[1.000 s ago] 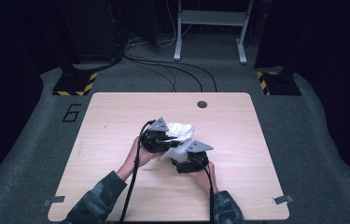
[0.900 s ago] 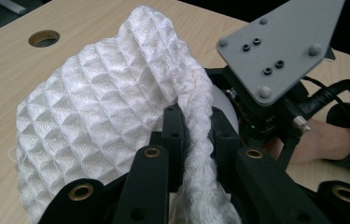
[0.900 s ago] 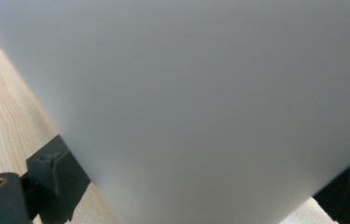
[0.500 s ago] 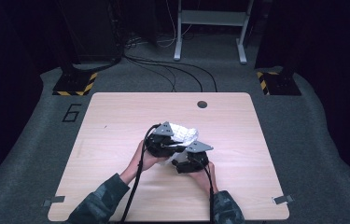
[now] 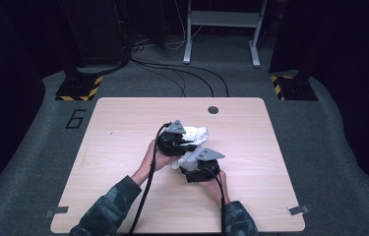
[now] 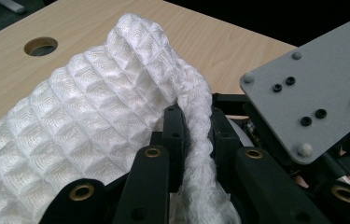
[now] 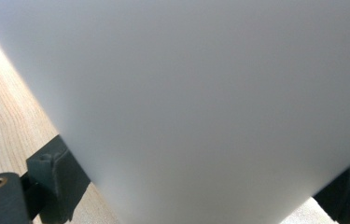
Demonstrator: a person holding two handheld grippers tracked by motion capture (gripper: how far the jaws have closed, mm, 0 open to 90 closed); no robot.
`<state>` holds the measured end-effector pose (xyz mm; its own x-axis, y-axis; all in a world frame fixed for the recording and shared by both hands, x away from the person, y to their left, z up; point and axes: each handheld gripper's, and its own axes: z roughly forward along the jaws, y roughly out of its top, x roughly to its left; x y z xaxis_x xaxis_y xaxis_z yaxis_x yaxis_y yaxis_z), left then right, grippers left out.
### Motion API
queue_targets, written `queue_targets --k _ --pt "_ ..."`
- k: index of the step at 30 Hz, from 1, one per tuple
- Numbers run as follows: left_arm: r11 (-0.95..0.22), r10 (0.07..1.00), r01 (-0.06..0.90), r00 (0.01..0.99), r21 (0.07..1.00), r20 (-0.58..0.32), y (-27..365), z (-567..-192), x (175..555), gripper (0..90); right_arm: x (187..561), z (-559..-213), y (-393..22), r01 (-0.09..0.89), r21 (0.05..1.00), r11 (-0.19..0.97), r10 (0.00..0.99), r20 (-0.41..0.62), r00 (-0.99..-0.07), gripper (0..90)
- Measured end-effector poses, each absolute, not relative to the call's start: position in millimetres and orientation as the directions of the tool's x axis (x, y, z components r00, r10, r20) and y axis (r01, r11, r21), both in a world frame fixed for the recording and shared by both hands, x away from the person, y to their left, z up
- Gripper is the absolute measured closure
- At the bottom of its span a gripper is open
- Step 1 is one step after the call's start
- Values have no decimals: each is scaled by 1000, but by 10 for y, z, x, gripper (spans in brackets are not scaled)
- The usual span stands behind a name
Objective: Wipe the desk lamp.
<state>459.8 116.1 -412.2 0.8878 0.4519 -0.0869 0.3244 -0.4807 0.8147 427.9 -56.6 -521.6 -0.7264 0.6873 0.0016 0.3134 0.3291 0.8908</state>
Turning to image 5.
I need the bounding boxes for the white metal stand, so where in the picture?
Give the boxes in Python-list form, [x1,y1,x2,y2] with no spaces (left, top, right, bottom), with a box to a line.
[183,0,269,69]

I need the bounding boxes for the black floor cable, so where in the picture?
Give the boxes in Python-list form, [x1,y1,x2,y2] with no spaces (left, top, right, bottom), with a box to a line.
[132,60,187,98]
[131,57,230,98]
[132,59,215,98]

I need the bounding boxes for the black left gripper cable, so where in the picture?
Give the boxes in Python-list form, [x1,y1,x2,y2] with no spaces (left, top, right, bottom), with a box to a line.
[126,122,172,236]

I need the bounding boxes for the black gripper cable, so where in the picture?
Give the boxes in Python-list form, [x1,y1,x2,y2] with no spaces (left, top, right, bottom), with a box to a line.
[126,122,172,236]
[205,166,227,236]

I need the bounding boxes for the dark curtain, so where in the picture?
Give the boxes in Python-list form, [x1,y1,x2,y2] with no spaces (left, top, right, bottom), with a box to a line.
[0,0,62,201]
[268,0,369,78]

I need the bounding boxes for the grey tape strip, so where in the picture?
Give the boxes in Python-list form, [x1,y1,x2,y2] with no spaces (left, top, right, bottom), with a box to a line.
[285,205,311,217]
[44,206,70,219]

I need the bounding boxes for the person's left hand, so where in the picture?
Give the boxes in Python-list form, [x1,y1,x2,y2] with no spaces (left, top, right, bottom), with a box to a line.
[141,140,180,174]

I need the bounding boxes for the person's right hand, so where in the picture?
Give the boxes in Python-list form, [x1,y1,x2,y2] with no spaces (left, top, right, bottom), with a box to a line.
[197,170,231,207]

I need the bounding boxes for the white thin cable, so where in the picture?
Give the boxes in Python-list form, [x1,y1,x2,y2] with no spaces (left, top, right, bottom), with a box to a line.
[164,0,204,51]

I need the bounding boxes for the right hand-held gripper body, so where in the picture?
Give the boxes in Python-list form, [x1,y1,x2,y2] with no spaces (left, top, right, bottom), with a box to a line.
[179,147,226,184]

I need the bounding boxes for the dark cabinet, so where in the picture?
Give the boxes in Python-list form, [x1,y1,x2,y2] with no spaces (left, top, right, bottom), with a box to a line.
[59,0,130,68]

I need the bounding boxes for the black striped stand base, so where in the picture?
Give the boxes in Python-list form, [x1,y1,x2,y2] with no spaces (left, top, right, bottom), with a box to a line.
[55,74,104,102]
[270,74,319,102]

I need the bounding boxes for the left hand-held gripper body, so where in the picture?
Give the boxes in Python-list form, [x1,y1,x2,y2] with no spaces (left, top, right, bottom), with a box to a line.
[155,119,200,157]

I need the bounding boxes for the white patterned cloth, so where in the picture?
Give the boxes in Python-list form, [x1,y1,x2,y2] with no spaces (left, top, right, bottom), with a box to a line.
[171,126,211,170]

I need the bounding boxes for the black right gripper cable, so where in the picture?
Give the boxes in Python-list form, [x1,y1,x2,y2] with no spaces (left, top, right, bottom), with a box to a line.
[205,166,227,236]

